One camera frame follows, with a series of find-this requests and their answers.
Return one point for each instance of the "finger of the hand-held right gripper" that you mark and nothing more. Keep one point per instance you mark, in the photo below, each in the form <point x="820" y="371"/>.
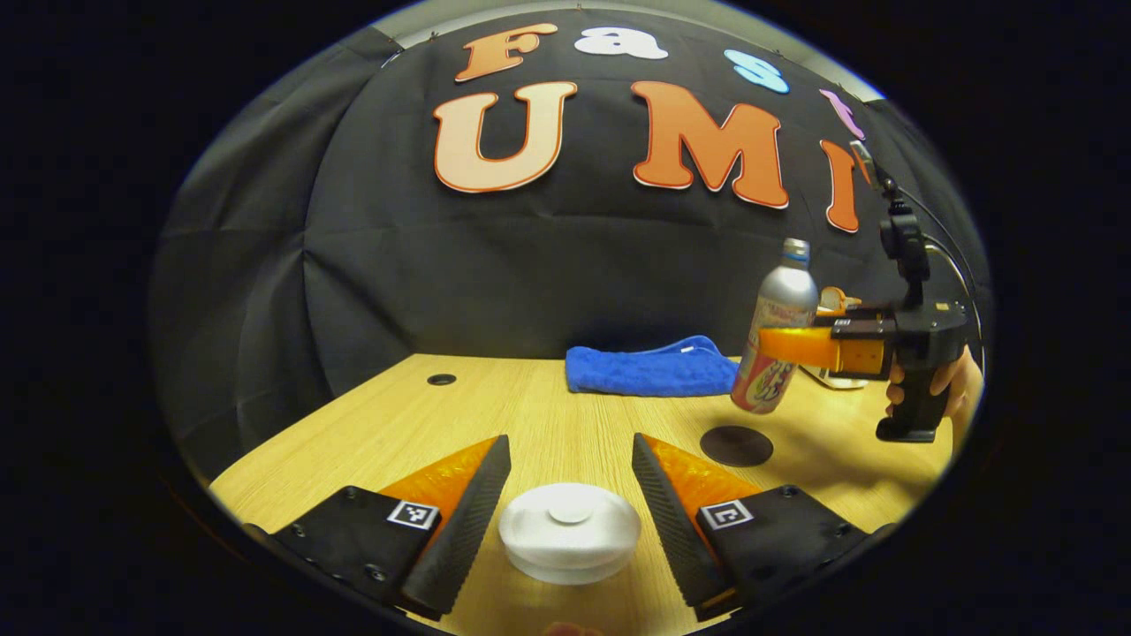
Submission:
<point x="804" y="346"/>

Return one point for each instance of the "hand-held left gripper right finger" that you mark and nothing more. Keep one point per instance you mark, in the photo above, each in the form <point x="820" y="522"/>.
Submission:
<point x="671" y="530"/>

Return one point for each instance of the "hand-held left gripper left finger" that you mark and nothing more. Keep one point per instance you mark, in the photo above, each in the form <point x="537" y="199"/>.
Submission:
<point x="468" y="530"/>

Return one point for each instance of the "silver water bottle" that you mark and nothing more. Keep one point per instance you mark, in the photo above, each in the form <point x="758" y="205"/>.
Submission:
<point x="786" y="300"/>

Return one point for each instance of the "white teacup lid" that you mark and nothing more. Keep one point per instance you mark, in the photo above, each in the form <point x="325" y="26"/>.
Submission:
<point x="570" y="530"/>

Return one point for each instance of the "dark round coaster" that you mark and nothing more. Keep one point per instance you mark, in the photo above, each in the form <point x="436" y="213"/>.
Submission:
<point x="736" y="446"/>

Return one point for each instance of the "white toaster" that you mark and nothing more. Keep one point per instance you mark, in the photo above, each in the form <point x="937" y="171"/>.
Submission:
<point x="831" y="380"/>

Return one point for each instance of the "toasted bread slice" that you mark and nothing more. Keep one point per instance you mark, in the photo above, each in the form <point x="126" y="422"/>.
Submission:
<point x="835" y="299"/>

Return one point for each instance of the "blue towel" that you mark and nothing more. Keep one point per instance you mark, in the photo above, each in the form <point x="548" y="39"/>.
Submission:
<point x="645" y="371"/>

